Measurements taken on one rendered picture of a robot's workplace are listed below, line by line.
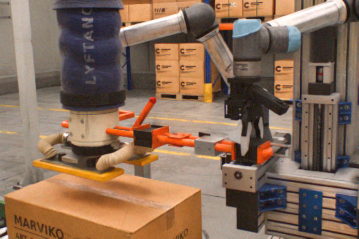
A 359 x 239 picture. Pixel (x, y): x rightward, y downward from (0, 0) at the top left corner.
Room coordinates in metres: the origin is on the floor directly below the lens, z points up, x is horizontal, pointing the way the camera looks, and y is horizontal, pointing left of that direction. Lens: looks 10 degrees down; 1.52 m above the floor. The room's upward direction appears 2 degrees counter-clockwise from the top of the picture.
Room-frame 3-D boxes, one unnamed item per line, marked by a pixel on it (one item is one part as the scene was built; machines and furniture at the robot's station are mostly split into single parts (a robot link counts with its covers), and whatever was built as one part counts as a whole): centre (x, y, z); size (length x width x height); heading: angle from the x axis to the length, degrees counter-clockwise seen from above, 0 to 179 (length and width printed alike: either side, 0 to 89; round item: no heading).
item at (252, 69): (1.18, -0.19, 1.41); 0.08 x 0.08 x 0.05
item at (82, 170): (1.43, 0.34, 1.09); 0.34 x 0.10 x 0.05; 56
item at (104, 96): (1.51, 0.29, 1.31); 0.23 x 0.23 x 0.04
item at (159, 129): (1.37, 0.08, 1.19); 0.10 x 0.08 x 0.06; 146
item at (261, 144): (1.17, -0.20, 1.19); 0.08 x 0.07 x 0.05; 56
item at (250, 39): (1.19, -0.20, 1.49); 0.09 x 0.08 x 0.11; 111
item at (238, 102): (1.19, -0.19, 1.33); 0.09 x 0.08 x 0.12; 55
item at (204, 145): (1.25, -0.09, 1.18); 0.07 x 0.07 x 0.04; 56
